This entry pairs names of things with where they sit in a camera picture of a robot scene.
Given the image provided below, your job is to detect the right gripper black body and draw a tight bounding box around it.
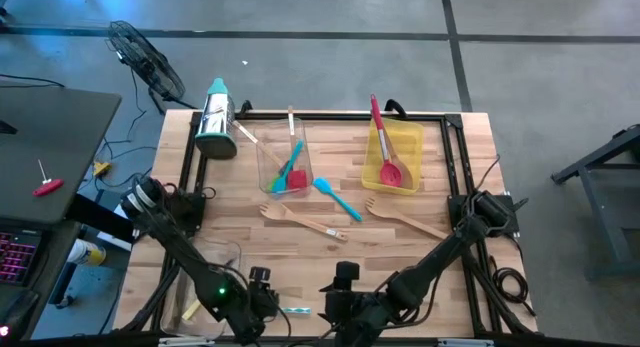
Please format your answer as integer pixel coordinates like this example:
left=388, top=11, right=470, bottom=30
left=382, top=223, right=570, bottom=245
left=333, top=291, right=396, bottom=341

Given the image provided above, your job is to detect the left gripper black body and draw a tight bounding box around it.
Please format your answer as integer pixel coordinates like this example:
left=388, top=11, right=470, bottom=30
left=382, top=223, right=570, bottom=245
left=224, top=286, right=269, bottom=338

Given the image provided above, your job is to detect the cream-handled kitchen knife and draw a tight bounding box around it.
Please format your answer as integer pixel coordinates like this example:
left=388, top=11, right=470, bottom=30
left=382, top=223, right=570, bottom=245
left=181, top=297, right=202, bottom=322

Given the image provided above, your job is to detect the wooden spork with sticker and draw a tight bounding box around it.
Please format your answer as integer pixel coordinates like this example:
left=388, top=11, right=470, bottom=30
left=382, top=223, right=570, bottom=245
left=258, top=201, right=350, bottom=242

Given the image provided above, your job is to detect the light blue silicone spatula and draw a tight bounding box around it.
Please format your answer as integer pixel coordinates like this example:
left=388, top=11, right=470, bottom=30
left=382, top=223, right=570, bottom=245
left=312, top=176, right=364, bottom=223

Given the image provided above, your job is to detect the red spatula wooden handle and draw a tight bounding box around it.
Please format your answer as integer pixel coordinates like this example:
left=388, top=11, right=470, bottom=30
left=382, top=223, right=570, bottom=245
left=285, top=105, right=309, bottom=191

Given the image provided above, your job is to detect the red slotted spoon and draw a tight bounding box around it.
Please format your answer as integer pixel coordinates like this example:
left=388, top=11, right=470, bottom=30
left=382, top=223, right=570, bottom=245
left=369, top=93, right=404, bottom=188

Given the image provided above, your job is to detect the large wooden spoon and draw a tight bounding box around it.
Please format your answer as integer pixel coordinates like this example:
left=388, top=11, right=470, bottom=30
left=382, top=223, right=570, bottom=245
left=384, top=136, right=415, bottom=191

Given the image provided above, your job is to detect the slim teal silicone spatula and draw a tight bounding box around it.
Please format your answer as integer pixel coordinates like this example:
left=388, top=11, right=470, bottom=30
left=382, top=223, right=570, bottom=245
left=271, top=139, right=305, bottom=194

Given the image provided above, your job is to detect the grey spatula wooden handle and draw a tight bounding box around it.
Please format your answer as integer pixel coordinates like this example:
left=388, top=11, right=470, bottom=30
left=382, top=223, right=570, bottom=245
left=231, top=119, right=291, bottom=176

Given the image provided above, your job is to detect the clear plastic bin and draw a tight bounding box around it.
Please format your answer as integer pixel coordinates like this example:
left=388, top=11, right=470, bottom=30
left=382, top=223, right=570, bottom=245
left=159, top=234, right=244, bottom=339
left=253, top=116, right=315, bottom=197

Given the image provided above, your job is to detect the yellow translucent plastic bin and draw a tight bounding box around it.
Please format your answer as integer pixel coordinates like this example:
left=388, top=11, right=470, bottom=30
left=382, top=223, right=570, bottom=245
left=360, top=116, right=425, bottom=196

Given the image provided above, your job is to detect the white paper sheet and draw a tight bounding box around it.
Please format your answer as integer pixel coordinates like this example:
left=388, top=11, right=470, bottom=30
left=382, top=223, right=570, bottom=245
left=96, top=204, right=136, bottom=253

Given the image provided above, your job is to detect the white and yellow can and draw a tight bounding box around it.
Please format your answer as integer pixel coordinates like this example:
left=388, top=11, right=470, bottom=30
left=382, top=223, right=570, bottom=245
left=66, top=238, right=108, bottom=267

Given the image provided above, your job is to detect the backlit computer keyboard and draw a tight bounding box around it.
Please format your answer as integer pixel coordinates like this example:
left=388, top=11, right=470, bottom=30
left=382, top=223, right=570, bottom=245
left=0, top=229, right=44, bottom=288

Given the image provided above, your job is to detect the black floor fan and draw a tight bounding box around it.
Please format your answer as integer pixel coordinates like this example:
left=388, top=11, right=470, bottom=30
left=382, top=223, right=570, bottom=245
left=105, top=19, right=199, bottom=116

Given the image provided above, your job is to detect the black desk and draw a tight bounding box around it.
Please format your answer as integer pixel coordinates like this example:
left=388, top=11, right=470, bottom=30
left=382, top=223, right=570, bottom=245
left=0, top=79, right=124, bottom=228

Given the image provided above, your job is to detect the black metal bench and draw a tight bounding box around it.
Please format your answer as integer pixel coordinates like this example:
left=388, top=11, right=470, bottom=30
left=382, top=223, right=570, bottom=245
left=549, top=124, right=640, bottom=281

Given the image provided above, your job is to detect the coiled black cable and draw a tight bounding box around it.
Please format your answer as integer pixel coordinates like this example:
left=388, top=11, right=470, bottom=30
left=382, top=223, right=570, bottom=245
left=487, top=254, right=539, bottom=318

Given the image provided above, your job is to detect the black aluminium table frame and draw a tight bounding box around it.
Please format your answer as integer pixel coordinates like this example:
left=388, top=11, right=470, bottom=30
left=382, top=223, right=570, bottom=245
left=114, top=111, right=539, bottom=347

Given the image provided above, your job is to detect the steel box grater teal handle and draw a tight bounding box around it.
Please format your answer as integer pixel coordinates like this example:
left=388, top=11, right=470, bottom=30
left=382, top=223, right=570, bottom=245
left=193, top=76, right=239, bottom=161

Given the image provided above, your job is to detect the red-handled hex key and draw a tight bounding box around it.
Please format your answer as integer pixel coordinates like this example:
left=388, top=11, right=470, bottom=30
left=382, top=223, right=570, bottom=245
left=32, top=159, right=65, bottom=197

